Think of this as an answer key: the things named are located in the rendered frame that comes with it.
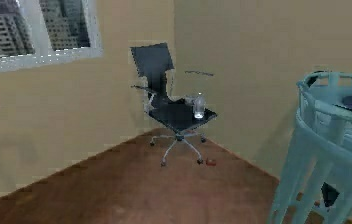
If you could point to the black office chair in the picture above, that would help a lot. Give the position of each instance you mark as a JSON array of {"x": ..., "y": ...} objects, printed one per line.
[{"x": 170, "y": 113}]

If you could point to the small red object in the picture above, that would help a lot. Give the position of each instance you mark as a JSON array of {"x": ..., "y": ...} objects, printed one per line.
[{"x": 211, "y": 162}]

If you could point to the white framed window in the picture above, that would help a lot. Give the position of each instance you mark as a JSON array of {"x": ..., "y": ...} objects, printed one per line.
[{"x": 44, "y": 31}]

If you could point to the light blue laundry basket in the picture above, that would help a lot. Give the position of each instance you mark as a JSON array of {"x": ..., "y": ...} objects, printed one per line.
[{"x": 327, "y": 156}]

